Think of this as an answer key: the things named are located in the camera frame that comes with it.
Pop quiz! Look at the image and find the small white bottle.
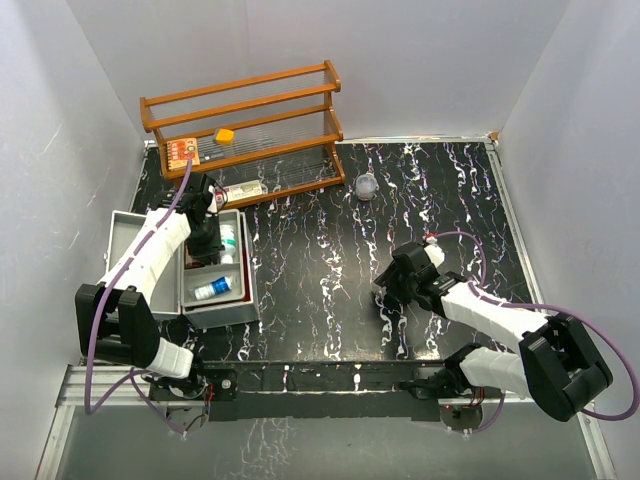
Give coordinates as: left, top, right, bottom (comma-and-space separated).
220, 224, 237, 264

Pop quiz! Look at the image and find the grey plastic tray insert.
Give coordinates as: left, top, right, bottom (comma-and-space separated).
181, 209, 247, 309

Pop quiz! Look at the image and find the white blue bandage roll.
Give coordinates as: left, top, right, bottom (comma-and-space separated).
193, 276, 233, 301

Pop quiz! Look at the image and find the grey metal case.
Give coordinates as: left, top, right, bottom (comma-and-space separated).
102, 208, 261, 330

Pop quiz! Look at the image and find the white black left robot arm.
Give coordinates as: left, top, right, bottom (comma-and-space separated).
75, 173, 224, 399

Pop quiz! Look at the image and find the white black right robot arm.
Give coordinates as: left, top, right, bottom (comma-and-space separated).
374, 242, 613, 422

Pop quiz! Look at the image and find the white green medicine box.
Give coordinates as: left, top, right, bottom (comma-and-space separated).
223, 180, 269, 202

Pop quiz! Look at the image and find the orange patterned box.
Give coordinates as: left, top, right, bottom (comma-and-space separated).
166, 137, 200, 171

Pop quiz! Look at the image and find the clear round plastic container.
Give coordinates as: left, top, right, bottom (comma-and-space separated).
355, 173, 379, 201

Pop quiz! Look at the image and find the yellow small box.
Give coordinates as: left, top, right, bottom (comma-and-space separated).
214, 128, 235, 146

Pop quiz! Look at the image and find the wooden shelf rack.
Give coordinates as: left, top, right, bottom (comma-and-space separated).
139, 60, 346, 208

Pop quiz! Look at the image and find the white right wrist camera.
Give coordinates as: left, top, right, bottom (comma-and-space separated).
424, 237, 446, 268

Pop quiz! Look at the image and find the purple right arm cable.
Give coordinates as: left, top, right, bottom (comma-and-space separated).
427, 230, 640, 434

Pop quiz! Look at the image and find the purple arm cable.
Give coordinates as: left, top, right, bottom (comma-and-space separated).
427, 230, 640, 434
83, 157, 201, 436

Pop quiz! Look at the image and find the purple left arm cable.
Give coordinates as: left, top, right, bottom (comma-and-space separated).
83, 157, 201, 436

